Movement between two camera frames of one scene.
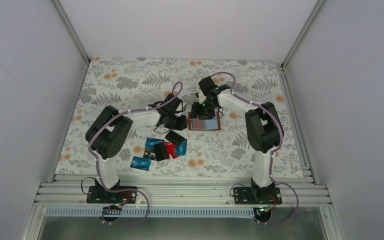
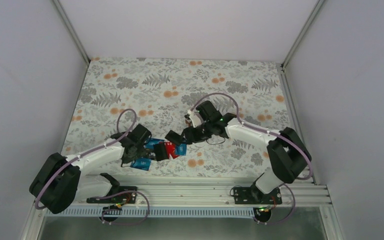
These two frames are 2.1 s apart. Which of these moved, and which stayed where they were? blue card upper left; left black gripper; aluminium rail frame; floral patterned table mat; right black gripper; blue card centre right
Moved: right black gripper; left black gripper
Stayed: blue card centre right; blue card upper left; floral patterned table mat; aluminium rail frame
